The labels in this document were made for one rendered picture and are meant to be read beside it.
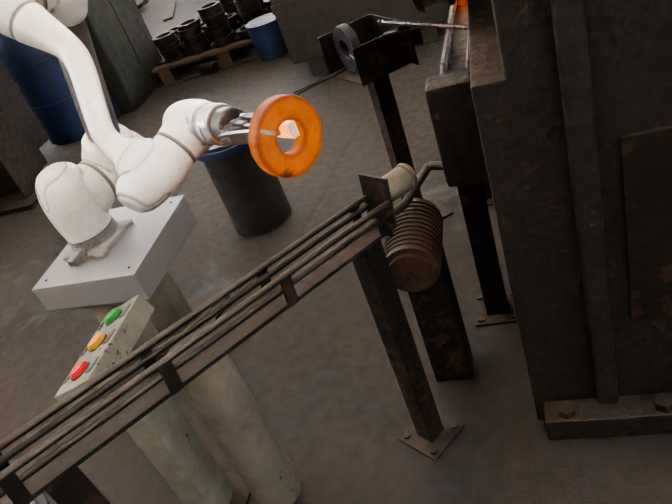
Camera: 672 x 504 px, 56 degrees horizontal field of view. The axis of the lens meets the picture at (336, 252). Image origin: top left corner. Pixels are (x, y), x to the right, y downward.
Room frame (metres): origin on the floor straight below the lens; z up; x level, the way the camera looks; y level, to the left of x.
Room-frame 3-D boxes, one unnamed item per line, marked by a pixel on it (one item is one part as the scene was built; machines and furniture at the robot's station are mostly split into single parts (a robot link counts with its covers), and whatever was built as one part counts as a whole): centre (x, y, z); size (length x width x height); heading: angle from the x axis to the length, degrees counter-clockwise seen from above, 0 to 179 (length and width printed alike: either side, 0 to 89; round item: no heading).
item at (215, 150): (2.42, 0.24, 0.22); 0.32 x 0.32 x 0.43
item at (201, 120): (1.31, 0.14, 0.85); 0.09 x 0.06 x 0.09; 124
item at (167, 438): (1.06, 0.51, 0.31); 0.24 x 0.16 x 0.62; 159
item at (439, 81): (1.20, -0.34, 0.68); 0.11 x 0.08 x 0.24; 69
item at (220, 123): (1.25, 0.10, 0.85); 0.09 x 0.08 x 0.07; 34
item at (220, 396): (1.04, 0.35, 0.26); 0.12 x 0.12 x 0.52
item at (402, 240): (1.17, -0.17, 0.27); 0.22 x 0.13 x 0.53; 159
